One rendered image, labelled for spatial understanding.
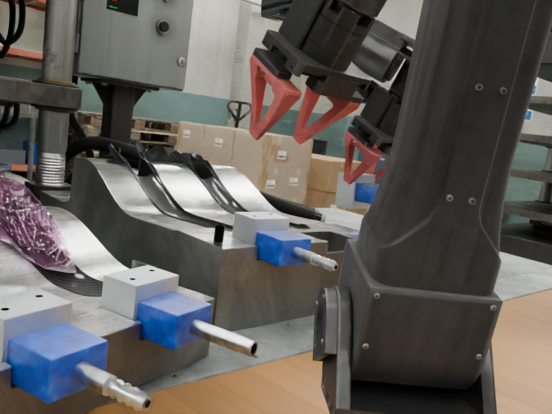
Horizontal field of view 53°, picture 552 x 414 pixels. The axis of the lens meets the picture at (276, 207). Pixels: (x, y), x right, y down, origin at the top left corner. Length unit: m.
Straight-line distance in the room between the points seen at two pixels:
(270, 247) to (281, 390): 0.15
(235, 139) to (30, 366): 4.44
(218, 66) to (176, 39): 7.30
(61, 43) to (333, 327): 1.03
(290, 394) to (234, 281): 0.14
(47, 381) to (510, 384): 0.43
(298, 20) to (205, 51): 8.14
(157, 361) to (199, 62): 8.20
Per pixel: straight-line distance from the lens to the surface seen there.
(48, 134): 1.24
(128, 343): 0.44
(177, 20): 1.52
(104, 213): 0.77
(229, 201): 0.84
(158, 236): 0.65
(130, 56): 1.45
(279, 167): 4.63
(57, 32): 1.24
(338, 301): 0.29
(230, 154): 4.78
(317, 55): 0.53
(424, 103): 0.26
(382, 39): 0.84
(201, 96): 8.64
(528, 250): 4.64
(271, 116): 0.54
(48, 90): 1.22
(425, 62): 0.27
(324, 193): 5.28
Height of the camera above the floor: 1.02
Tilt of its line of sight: 8 degrees down
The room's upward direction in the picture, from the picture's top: 7 degrees clockwise
